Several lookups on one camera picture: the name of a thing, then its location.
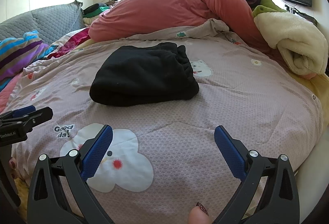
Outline pink strawberry print quilt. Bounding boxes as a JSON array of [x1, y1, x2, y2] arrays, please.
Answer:
[[6, 20, 328, 223]]

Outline green black cream clothes pile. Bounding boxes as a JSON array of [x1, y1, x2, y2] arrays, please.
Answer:
[[82, 3, 113, 27]]

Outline grey quilted headboard cushion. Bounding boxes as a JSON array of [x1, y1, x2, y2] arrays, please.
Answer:
[[0, 0, 85, 45]]

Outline left hand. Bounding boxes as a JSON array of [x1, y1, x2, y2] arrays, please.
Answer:
[[9, 157, 17, 179]]

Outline striped blue purple pillow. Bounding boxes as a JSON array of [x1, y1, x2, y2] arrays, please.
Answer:
[[0, 30, 57, 90]]

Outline magenta red cloth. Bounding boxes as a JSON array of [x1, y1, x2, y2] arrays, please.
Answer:
[[46, 28, 90, 59]]

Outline green fleece garment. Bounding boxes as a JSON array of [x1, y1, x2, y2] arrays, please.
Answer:
[[252, 0, 287, 17]]

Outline right hand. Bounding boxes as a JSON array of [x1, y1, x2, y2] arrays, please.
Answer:
[[187, 202, 212, 224]]

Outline black sweatshirt with orange trim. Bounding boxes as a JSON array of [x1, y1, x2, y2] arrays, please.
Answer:
[[89, 42, 199, 107]]

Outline coral pink duvet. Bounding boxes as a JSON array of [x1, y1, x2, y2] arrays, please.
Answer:
[[89, 0, 270, 54]]

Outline pink pillow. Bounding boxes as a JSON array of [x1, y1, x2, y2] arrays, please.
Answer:
[[0, 73, 22, 113]]

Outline cream fleece blanket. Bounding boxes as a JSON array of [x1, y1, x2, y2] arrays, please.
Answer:
[[254, 12, 328, 76]]

